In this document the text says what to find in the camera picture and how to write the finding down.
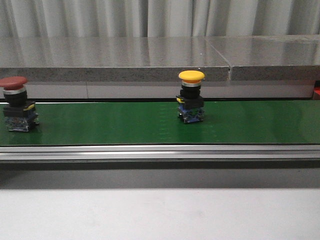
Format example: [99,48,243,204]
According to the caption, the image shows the yellow mushroom push button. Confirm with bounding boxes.
[176,70,205,124]

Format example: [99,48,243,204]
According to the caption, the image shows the red mushroom push button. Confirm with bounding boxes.
[0,76,39,132]

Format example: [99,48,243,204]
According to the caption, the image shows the grey speckled stone slab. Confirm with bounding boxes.
[0,37,229,83]

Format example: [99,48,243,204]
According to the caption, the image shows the grey stone slab right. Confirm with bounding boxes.
[206,35,320,84]

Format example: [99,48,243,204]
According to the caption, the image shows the green conveyor belt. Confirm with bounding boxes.
[0,100,320,146]

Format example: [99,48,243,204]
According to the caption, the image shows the red plastic tray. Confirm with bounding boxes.
[312,86,320,100]

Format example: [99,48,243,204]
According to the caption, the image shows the white pleated curtain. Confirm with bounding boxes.
[0,0,320,38]

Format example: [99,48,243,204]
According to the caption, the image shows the aluminium conveyor side rail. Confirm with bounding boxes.
[0,144,320,164]

